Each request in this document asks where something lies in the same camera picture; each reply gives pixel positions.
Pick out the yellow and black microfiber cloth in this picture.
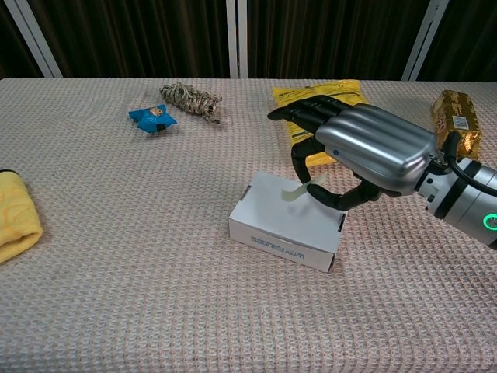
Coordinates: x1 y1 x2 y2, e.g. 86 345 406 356
0 169 43 265

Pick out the dark pleated curtain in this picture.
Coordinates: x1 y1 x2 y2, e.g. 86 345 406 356
0 0 497 82

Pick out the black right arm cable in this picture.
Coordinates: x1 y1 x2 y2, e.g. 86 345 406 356
440 131 497 191

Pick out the white frame post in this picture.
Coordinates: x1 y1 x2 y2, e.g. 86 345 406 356
401 0 450 82
3 0 63 78
226 0 249 78

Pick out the gold foil packet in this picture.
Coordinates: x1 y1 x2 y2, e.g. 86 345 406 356
432 89 482 160

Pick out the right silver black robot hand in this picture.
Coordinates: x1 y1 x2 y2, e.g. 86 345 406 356
266 95 436 211

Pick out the pink waffle tablecloth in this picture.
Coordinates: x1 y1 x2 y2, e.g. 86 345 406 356
0 76 497 373

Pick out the yellow snack bag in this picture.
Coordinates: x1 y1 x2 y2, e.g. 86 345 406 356
272 79 368 168

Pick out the woven straw rope bundle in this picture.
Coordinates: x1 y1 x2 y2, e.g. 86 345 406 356
158 81 223 126

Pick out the blue snack packet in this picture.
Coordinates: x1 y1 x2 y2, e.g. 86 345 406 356
128 103 179 137

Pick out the white cardboard box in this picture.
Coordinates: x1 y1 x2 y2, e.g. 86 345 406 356
228 171 348 273

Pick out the small pale plastic piece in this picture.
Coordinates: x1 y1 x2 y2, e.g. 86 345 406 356
281 173 327 203

